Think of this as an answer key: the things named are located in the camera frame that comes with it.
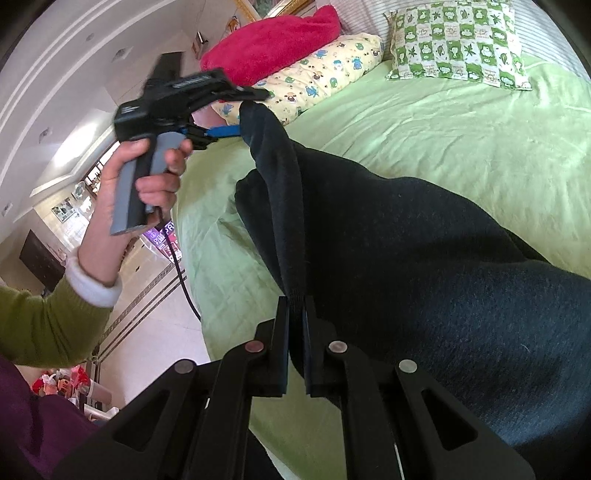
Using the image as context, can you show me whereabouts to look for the red fluffy towel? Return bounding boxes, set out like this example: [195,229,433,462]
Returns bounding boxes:
[199,4,343,89]

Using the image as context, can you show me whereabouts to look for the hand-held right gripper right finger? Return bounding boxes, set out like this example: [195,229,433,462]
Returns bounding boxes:
[301,296,537,480]

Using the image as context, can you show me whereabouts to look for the person's left hand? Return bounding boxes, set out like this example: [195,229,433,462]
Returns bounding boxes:
[78,137,193,288]

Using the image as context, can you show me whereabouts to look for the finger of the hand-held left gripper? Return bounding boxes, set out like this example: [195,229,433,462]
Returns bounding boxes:
[221,84,274,101]
[187,121,244,151]

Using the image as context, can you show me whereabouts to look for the dark navy pants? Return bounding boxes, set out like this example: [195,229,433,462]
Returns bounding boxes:
[234,100,591,480]

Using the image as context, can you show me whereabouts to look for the green white checkered pillow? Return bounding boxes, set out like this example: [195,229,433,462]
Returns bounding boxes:
[384,0,534,92]

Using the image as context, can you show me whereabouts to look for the purple printed poster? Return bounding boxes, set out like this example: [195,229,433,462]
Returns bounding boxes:
[147,220,180,265]

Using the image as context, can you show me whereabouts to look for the person's purple clothing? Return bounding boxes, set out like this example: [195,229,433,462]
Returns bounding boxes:
[0,355,101,480]

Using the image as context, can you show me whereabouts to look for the gold picture frame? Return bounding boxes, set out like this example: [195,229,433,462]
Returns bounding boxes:
[235,0,315,23]

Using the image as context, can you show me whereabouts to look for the pile of colourful packets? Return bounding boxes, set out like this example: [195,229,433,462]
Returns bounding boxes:
[28,364,94,398]

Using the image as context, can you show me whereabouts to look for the yellow animal print pillow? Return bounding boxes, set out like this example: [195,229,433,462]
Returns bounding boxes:
[210,33,384,128]

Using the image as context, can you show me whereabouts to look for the light green bed sheet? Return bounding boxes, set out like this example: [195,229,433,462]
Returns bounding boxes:
[172,52,591,480]

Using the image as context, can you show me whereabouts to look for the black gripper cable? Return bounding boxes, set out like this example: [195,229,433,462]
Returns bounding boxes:
[156,207,205,325]

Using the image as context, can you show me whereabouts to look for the person's left forearm green sleeve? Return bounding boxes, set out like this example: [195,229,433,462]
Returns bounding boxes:
[0,255,123,370]

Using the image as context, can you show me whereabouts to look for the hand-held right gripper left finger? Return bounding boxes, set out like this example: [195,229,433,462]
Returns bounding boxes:
[53,296,291,480]

